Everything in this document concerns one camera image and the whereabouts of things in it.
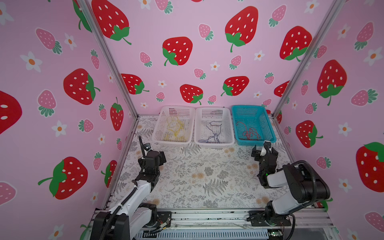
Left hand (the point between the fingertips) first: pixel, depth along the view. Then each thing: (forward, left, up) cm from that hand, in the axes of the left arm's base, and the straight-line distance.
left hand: (152, 153), depth 86 cm
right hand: (+6, -68, -1) cm, 69 cm away
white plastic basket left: (+40, -17, -6) cm, 44 cm away
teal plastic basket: (+32, -70, -11) cm, 78 cm away
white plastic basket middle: (+38, -31, -6) cm, 49 cm away
